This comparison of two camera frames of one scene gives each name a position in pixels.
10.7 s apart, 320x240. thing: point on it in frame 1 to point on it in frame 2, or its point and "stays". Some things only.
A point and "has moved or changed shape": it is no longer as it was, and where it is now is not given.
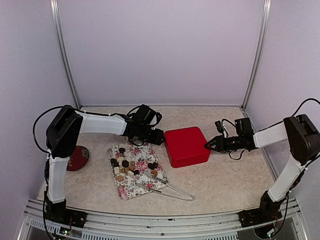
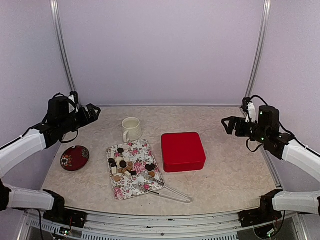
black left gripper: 157,139 to 86,119
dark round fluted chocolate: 122,150 stays
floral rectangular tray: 136,170 stays
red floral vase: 79,158 stays
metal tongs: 188,197 has moved or changed shape
